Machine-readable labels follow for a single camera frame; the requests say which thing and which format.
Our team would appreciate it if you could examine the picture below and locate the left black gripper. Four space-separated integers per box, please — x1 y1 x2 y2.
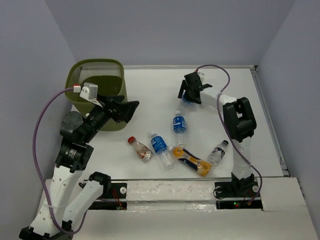
82 93 140 144

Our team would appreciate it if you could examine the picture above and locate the blue label bottle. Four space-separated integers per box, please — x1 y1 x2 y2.
172 110 187 148
176 94 197 115
149 131 175 170

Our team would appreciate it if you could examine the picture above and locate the red cap small bottle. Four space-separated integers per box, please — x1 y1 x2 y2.
127 136 153 163

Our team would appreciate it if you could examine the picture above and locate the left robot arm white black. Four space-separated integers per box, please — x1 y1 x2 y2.
19 95 140 240

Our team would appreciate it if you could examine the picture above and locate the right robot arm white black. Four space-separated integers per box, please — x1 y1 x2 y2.
178 71 261 201

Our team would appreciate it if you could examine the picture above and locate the green mesh waste bin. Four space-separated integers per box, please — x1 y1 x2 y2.
64 58 129 132

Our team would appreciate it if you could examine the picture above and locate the pepsi label small bottle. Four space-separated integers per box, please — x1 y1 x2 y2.
207 140 229 167

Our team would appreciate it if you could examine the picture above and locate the orange tea bottle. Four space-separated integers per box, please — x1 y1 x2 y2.
170 146 212 177

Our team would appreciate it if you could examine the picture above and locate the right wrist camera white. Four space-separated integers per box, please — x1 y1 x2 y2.
197 71 205 83

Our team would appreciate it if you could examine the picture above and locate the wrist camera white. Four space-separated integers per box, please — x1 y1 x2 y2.
197 71 205 83
79 82 103 108

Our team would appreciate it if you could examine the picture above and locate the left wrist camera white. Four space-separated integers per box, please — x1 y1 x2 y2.
79 82 103 108

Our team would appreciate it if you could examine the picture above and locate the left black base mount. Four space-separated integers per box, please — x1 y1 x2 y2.
89 182 128 211

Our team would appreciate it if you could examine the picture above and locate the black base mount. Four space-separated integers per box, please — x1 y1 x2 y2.
89 182 128 211
212 181 263 210

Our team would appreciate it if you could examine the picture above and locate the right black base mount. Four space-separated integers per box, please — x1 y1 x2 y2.
212 181 263 210

